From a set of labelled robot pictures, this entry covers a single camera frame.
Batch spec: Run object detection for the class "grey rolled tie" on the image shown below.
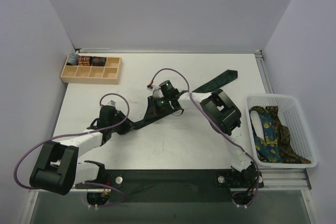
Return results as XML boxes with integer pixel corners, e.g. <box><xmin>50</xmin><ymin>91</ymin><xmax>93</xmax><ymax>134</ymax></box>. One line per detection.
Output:
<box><xmin>66</xmin><ymin>54</ymin><xmax>79</xmax><ymax>66</ymax></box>

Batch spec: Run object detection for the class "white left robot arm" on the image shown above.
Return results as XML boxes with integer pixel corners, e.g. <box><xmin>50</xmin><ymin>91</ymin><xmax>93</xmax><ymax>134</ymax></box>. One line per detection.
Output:
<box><xmin>29</xmin><ymin>105</ymin><xmax>133</xmax><ymax>195</ymax></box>

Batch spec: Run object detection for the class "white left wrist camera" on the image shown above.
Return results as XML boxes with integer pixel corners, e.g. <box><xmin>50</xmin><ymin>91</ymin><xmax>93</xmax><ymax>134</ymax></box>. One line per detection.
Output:
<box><xmin>107</xmin><ymin>100</ymin><xmax>116</xmax><ymax>107</ymax></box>

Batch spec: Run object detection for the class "wooden compartment organizer box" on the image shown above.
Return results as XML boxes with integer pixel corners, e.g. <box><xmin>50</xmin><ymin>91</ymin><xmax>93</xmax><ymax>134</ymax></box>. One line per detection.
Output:
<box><xmin>60</xmin><ymin>56</ymin><xmax>122</xmax><ymax>85</ymax></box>

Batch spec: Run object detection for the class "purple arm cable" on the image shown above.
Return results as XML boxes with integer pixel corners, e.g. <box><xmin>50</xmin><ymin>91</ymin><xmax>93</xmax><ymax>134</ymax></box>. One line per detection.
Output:
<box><xmin>13</xmin><ymin>92</ymin><xmax>129</xmax><ymax>208</ymax></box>
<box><xmin>150</xmin><ymin>68</ymin><xmax>262</xmax><ymax>206</ymax></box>

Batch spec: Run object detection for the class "blue yellow patterned tie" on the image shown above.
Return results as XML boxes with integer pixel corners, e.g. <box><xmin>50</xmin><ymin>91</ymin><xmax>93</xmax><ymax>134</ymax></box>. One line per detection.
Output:
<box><xmin>249</xmin><ymin>106</ymin><xmax>282</xmax><ymax>163</ymax></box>

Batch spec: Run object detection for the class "dark brown rolled tie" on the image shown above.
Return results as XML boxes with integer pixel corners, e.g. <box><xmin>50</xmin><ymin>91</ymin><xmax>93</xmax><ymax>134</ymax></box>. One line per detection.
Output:
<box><xmin>91</xmin><ymin>56</ymin><xmax>107</xmax><ymax>67</ymax></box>

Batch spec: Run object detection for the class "red patterned rolled tie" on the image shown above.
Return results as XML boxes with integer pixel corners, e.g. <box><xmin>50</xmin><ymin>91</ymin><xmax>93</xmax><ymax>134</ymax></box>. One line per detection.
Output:
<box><xmin>78</xmin><ymin>56</ymin><xmax>92</xmax><ymax>66</ymax></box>

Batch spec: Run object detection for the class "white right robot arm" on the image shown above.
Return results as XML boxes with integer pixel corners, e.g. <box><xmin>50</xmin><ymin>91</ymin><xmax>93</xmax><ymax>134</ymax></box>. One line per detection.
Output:
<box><xmin>144</xmin><ymin>80</ymin><xmax>262</xmax><ymax>187</ymax></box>

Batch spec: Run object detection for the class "dark green tie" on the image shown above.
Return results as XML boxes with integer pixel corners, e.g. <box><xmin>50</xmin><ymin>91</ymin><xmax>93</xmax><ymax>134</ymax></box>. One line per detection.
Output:
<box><xmin>134</xmin><ymin>70</ymin><xmax>241</xmax><ymax>135</ymax></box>

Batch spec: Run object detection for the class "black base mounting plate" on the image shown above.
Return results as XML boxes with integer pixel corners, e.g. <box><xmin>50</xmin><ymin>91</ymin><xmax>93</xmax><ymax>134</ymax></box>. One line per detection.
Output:
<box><xmin>86</xmin><ymin>169</ymin><xmax>264</xmax><ymax>207</ymax></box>

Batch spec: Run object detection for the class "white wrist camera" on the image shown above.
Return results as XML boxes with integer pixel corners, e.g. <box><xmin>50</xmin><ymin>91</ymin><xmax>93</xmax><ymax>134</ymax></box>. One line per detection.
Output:
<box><xmin>107</xmin><ymin>100</ymin><xmax>116</xmax><ymax>107</ymax></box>
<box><xmin>146</xmin><ymin>84</ymin><xmax>161</xmax><ymax>98</ymax></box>

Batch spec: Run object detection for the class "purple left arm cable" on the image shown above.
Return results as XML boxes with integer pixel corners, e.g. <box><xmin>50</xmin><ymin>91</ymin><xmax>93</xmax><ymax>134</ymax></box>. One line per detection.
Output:
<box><xmin>13</xmin><ymin>92</ymin><xmax>129</xmax><ymax>208</ymax></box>

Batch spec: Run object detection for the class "brown green patterned tie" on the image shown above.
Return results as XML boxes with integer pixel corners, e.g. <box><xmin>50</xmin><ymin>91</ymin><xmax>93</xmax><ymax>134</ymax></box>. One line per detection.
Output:
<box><xmin>266</xmin><ymin>106</ymin><xmax>311</xmax><ymax>164</ymax></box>

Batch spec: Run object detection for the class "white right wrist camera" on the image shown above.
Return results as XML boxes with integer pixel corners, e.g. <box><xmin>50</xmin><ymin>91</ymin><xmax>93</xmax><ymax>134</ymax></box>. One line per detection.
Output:
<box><xmin>146</xmin><ymin>84</ymin><xmax>161</xmax><ymax>98</ymax></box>

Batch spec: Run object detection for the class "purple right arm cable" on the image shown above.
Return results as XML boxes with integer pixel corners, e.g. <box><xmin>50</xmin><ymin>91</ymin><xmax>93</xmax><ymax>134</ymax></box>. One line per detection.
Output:
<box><xmin>150</xmin><ymin>68</ymin><xmax>262</xmax><ymax>206</ymax></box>

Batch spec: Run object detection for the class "white plastic basket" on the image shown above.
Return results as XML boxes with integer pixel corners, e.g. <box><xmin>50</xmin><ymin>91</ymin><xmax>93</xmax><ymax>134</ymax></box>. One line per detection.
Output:
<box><xmin>244</xmin><ymin>93</ymin><xmax>318</xmax><ymax>169</ymax></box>

